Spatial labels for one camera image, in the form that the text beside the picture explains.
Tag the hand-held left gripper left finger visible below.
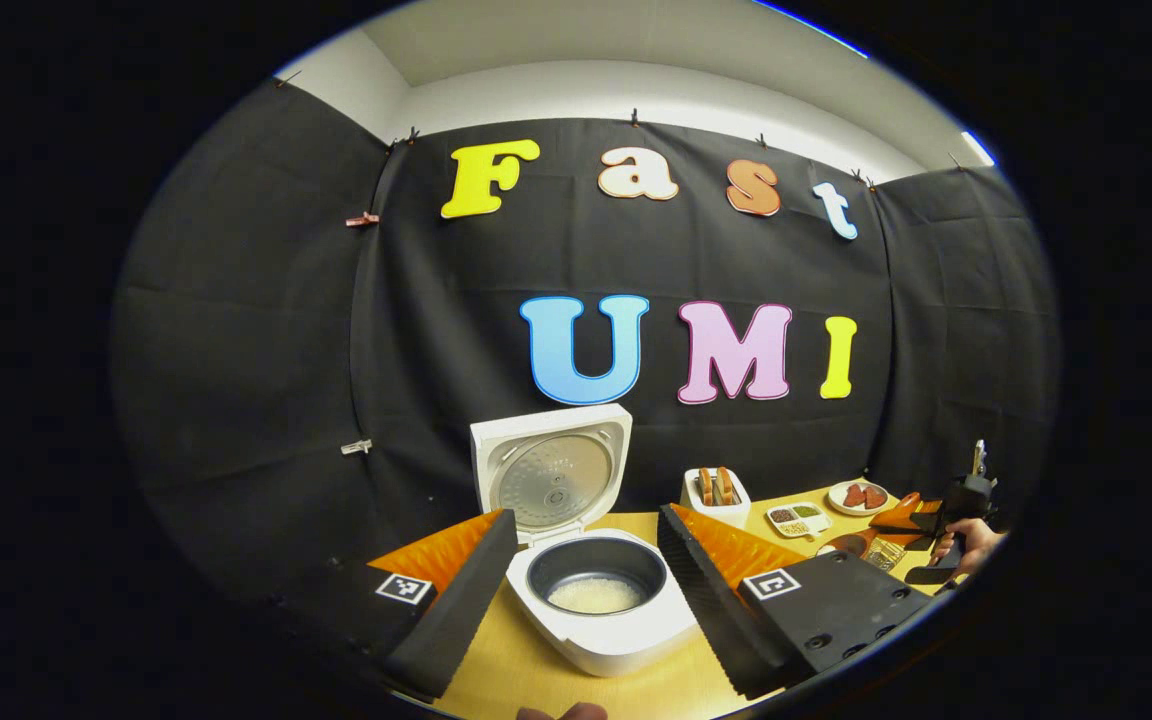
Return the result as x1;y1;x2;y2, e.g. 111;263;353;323
266;510;519;701

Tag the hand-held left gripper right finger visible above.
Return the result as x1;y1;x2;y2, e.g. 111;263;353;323
656;504;932;701

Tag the brown wooden spoon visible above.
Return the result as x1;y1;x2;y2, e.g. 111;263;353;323
816;515;897;561

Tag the white rice cooker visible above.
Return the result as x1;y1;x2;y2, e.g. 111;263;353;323
469;404;702;678

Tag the white round plate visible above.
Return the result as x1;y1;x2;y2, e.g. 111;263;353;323
827;481;890;517

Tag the white toaster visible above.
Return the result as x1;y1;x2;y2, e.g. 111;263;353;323
681;467;752;529

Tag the white divided bean dish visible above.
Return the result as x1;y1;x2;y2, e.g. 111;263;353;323
766;502;832;539

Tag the black backdrop cloth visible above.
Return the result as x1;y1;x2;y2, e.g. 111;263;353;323
111;75;1062;601

